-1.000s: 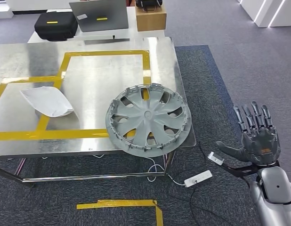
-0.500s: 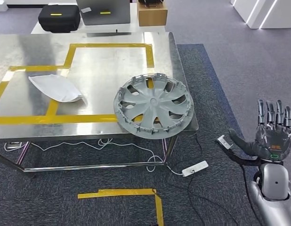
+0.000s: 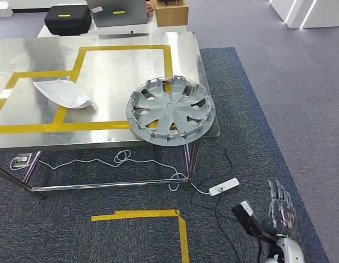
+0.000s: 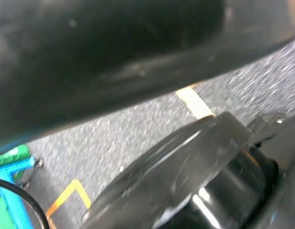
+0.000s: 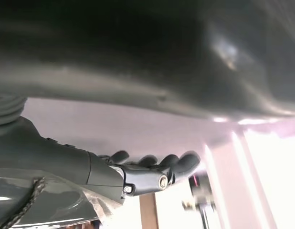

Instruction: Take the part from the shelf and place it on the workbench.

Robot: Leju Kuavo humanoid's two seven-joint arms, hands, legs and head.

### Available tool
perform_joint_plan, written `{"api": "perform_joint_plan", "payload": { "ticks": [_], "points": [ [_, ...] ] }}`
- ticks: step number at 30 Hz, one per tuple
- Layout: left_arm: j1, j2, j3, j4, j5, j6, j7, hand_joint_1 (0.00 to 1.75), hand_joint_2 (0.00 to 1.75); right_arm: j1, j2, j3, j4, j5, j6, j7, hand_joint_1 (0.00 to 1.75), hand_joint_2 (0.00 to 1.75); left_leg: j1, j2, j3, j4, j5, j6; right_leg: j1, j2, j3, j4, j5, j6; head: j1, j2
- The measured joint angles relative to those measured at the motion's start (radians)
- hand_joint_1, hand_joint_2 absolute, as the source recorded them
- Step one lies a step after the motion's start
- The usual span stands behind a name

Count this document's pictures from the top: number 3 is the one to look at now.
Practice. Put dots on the steel workbench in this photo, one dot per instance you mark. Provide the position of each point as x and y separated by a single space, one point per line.
112 72

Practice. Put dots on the black carrying case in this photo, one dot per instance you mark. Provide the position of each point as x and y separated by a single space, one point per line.
68 23

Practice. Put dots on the white power strip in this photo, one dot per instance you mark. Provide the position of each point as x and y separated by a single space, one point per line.
224 186

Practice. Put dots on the grey plastic wheel hubcap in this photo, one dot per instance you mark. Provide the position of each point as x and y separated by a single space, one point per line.
169 109

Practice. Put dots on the yellow floor tape strip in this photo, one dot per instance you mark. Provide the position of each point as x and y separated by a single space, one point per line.
144 214

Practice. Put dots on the white curved plastic panel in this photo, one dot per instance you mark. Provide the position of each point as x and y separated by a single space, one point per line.
65 94

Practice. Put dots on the white angular lit platform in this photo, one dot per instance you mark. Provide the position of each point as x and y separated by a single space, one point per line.
323 14

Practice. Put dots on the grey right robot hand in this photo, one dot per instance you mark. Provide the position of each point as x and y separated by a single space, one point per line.
282 217

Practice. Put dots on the grey laptop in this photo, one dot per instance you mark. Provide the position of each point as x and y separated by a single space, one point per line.
117 20

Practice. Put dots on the brown cardboard box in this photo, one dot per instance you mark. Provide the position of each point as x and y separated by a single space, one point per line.
172 16

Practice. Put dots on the white low platform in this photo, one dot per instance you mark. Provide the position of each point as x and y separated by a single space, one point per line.
2 9

